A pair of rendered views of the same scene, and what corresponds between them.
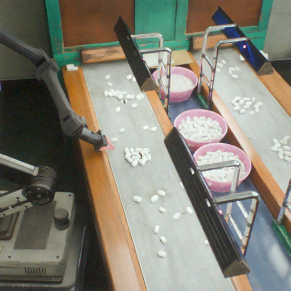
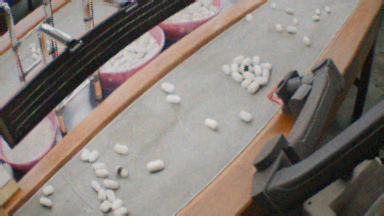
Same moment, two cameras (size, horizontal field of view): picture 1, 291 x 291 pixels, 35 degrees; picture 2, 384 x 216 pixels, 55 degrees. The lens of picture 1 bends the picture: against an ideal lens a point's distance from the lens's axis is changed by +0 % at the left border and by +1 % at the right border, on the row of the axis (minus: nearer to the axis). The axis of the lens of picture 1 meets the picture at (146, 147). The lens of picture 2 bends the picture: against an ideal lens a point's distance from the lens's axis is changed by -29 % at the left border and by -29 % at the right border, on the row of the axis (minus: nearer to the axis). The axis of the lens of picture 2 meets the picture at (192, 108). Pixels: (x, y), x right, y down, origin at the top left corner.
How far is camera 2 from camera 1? 2.44 m
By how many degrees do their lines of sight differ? 80
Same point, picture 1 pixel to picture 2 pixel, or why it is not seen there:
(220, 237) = not seen: outside the picture
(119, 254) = (357, 25)
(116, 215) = (339, 42)
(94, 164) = not seen: hidden behind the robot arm
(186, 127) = (126, 63)
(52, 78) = (305, 127)
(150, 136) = (187, 86)
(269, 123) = (69, 18)
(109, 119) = (192, 164)
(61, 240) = not seen: hidden behind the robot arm
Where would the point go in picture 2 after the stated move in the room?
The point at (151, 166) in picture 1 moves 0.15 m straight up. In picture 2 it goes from (249, 54) to (248, 13)
